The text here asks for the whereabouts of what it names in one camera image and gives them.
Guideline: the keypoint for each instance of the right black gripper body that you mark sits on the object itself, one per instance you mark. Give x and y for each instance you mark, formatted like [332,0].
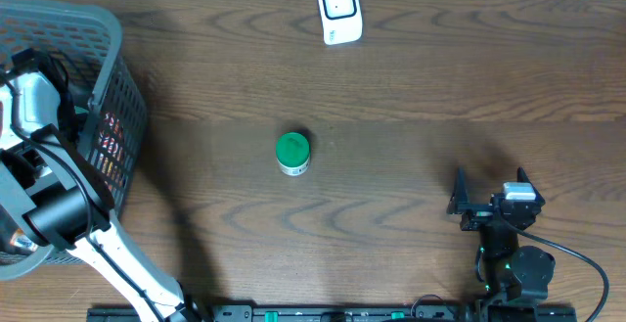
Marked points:
[477,216]

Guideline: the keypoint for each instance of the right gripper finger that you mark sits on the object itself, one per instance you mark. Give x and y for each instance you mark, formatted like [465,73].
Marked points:
[459,201]
[530,193]

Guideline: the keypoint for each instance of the green lid jar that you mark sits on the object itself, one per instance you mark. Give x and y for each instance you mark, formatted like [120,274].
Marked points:
[293,153]

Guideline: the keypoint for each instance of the red orange snack bag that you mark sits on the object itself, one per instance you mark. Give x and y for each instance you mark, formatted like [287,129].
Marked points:
[112,156]

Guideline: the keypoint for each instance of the small orange box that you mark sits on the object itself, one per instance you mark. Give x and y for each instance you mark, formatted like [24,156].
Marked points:
[21,241]

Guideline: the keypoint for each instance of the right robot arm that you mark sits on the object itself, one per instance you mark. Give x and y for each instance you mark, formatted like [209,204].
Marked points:
[516,277]

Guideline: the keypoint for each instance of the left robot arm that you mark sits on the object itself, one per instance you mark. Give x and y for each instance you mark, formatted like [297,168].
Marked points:
[59,200]

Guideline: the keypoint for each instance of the grey plastic mesh basket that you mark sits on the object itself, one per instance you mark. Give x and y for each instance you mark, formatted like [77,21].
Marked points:
[87,41]

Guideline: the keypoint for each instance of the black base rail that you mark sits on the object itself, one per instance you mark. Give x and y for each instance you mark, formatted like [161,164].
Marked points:
[423,312]

